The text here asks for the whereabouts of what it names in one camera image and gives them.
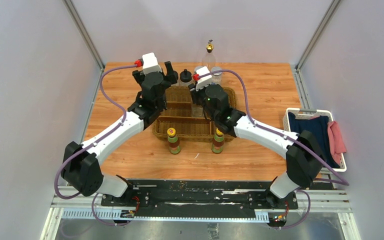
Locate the left aluminium frame post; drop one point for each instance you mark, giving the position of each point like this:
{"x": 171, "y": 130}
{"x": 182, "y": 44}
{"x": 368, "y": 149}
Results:
{"x": 74, "y": 14}

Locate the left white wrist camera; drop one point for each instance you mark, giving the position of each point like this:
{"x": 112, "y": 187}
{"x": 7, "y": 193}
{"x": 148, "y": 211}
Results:
{"x": 149, "y": 64}

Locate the silver-lid pepper jar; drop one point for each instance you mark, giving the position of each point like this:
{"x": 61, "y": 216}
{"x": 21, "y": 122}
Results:
{"x": 197, "y": 68}
{"x": 216, "y": 76}

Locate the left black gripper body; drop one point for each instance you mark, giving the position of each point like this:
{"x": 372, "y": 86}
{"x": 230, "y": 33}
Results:
{"x": 140, "y": 77}

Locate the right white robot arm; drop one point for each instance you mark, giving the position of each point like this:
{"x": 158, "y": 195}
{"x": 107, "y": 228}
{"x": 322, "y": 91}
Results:
{"x": 301, "y": 151}

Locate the right green sauce bottle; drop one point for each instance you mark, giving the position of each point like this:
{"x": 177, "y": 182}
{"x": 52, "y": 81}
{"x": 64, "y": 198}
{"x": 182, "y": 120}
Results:
{"x": 218, "y": 142}

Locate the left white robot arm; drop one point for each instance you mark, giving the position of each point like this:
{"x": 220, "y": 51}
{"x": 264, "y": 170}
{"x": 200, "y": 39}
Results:
{"x": 80, "y": 172}

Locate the green sauce bottle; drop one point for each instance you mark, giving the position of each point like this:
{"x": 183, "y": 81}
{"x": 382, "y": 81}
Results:
{"x": 218, "y": 142}
{"x": 173, "y": 141}

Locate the white plastic perforated basket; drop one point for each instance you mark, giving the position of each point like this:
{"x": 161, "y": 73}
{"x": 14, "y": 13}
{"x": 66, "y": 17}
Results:
{"x": 303, "y": 113}

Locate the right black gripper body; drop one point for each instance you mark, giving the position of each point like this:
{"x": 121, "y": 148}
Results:
{"x": 198, "y": 97}

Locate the right aluminium frame post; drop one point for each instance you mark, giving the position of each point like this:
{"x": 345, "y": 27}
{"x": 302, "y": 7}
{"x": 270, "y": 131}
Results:
{"x": 329, "y": 13}

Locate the aluminium frame post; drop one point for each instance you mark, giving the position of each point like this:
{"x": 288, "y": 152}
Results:
{"x": 74, "y": 14}
{"x": 329, "y": 13}

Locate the dark blue cloth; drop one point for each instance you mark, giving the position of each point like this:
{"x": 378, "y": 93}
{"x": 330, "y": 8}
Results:
{"x": 319, "y": 128}

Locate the pink cloth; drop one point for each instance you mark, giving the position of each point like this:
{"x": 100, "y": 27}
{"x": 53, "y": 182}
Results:
{"x": 336, "y": 143}

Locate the left green sauce bottle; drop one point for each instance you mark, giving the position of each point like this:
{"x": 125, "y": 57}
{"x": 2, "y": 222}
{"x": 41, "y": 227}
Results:
{"x": 173, "y": 141}

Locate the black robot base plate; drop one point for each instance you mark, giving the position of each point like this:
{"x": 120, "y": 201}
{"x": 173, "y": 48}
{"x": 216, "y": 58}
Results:
{"x": 199, "y": 199}

